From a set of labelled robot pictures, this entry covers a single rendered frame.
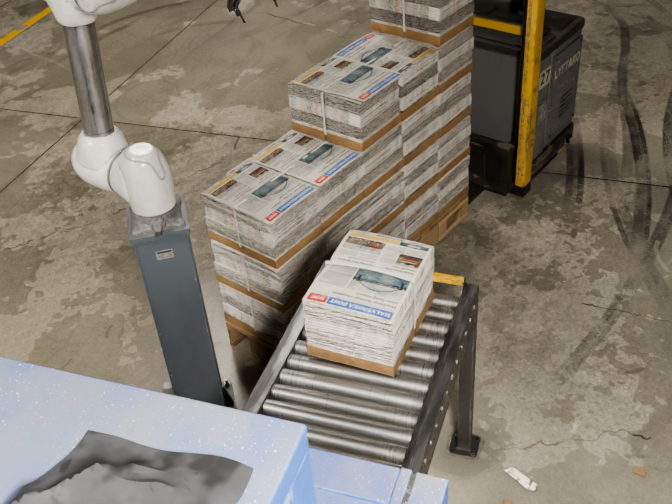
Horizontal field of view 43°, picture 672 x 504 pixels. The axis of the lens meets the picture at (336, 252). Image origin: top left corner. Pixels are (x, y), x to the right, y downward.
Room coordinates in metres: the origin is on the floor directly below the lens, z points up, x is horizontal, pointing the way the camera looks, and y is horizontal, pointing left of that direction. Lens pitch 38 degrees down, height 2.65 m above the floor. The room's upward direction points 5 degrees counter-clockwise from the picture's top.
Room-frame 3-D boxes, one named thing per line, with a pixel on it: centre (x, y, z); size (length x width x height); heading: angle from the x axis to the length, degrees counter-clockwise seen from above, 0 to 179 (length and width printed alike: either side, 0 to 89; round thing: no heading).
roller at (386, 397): (1.75, -0.01, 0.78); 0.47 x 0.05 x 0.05; 68
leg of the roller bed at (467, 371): (2.14, -0.43, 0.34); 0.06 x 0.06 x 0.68; 68
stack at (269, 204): (3.13, -0.01, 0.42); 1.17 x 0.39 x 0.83; 139
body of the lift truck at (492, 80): (4.29, -1.01, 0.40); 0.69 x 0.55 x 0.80; 49
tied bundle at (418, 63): (3.46, -0.29, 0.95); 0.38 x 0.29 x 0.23; 49
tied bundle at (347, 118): (3.24, -0.09, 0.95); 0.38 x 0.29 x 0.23; 50
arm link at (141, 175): (2.43, 0.61, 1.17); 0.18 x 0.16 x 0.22; 54
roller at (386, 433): (1.63, 0.04, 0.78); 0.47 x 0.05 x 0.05; 68
